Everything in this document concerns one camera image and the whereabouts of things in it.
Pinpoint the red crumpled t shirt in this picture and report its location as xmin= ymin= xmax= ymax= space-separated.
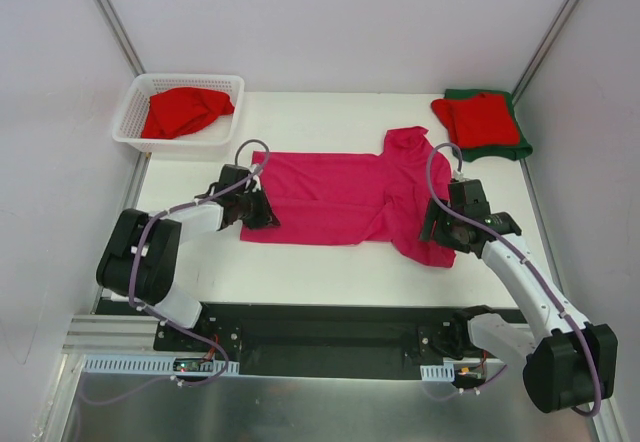
xmin=141 ymin=87 xmax=235 ymax=140

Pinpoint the right grey cable duct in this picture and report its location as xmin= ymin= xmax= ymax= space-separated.
xmin=420 ymin=363 xmax=456 ymax=383

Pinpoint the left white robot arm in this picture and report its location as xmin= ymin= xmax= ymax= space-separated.
xmin=96 ymin=164 xmax=280 ymax=351

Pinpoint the left grey cable duct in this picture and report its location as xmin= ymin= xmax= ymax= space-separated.
xmin=84 ymin=355 xmax=240 ymax=377

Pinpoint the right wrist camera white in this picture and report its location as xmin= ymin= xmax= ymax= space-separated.
xmin=450 ymin=171 xmax=468 ymax=183

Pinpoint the white plastic basket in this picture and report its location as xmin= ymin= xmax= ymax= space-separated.
xmin=112 ymin=73 xmax=244 ymax=160

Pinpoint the grey cable duct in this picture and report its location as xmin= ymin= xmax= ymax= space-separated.
xmin=84 ymin=355 xmax=240 ymax=377
xmin=420 ymin=363 xmax=456 ymax=383

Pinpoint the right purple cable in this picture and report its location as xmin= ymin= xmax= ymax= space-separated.
xmin=427 ymin=142 xmax=604 ymax=417

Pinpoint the purple cable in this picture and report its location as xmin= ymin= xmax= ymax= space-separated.
xmin=79 ymin=139 xmax=274 ymax=406
xmin=427 ymin=142 xmax=604 ymax=417

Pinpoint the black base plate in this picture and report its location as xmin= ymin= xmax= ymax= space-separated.
xmin=94 ymin=299 xmax=531 ymax=378

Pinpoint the pink t shirt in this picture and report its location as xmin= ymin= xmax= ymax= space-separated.
xmin=240 ymin=126 xmax=455 ymax=269

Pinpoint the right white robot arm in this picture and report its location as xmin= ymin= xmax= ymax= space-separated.
xmin=421 ymin=175 xmax=618 ymax=418

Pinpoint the folded green t shirt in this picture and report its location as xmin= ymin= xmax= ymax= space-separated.
xmin=444 ymin=89 xmax=533 ymax=162

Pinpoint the folded red t shirt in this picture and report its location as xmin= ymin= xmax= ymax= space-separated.
xmin=431 ymin=93 xmax=520 ymax=149

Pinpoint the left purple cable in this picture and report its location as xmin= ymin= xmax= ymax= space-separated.
xmin=79 ymin=139 xmax=274 ymax=406

